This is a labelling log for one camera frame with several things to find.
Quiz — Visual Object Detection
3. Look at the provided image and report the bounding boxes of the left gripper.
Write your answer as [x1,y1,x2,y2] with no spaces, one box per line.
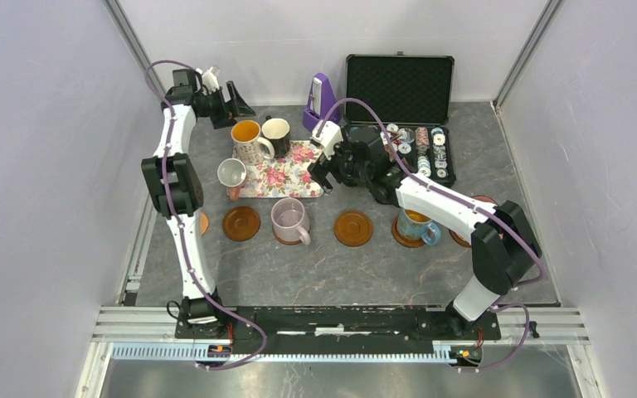
[198,81,255,130]

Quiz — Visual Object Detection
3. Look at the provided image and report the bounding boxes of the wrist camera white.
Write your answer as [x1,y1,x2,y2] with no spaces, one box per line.
[197,66,221,94]
[310,119,343,159]

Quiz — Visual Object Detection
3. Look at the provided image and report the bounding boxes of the lilac mug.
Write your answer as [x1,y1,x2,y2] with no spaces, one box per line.
[270,197,312,245]

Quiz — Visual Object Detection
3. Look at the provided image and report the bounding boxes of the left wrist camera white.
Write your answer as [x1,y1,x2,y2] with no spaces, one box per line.
[197,66,221,94]

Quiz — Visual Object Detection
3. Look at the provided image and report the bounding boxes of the woven rattan coaster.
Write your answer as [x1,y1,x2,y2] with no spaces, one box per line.
[199,211,210,235]

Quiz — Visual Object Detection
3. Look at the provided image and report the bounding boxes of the pink mug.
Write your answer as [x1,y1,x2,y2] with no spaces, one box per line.
[473,195,498,206]

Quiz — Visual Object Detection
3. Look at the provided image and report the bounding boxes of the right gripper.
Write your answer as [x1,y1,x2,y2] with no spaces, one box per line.
[308,132,371,193]

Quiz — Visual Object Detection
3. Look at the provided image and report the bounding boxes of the floral tray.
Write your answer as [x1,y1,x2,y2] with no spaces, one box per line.
[239,140,323,198]

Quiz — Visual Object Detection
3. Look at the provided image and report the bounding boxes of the white mug orange inside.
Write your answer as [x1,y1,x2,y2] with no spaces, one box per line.
[231,120,275,166]

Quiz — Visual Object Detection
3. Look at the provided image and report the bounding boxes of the wooden coaster four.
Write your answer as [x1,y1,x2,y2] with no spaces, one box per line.
[333,211,373,247]

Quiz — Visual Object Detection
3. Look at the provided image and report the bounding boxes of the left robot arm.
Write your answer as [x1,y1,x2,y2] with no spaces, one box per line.
[141,62,255,338]

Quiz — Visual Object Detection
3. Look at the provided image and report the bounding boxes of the purple metronome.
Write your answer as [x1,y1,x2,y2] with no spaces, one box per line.
[302,73,341,132]

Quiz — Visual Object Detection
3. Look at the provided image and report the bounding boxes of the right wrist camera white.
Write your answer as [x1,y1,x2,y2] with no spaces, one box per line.
[310,119,343,159]

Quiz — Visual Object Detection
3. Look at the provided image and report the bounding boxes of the wooden coaster five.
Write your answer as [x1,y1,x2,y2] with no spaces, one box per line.
[449,230,472,249]

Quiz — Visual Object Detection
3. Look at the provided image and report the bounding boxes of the black poker chip case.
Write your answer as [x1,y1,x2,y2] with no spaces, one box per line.
[346,54,456,187]

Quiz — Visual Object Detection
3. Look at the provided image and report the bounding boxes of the wooden coaster three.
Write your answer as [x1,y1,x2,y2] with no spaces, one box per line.
[272,230,303,245]

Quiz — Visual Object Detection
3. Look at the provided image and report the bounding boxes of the black mug white inside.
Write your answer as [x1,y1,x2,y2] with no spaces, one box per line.
[261,115,291,158]

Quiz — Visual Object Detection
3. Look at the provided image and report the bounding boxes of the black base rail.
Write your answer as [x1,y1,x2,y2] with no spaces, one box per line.
[175,305,502,356]

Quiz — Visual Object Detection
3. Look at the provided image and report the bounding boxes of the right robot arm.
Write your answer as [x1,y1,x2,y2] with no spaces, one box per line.
[309,122,541,338]

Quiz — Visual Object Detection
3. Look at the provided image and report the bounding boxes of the salmon mug white inside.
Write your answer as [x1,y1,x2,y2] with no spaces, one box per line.
[216,158,247,201]

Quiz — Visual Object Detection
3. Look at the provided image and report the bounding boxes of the wooden coaster two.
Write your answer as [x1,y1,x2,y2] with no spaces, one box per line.
[391,216,425,248]

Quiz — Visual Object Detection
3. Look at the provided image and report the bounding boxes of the wooden coaster one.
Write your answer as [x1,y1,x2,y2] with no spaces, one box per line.
[221,206,261,241]

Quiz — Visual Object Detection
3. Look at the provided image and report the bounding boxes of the blue mug orange inside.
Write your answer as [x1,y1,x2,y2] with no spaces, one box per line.
[397,209,441,245]

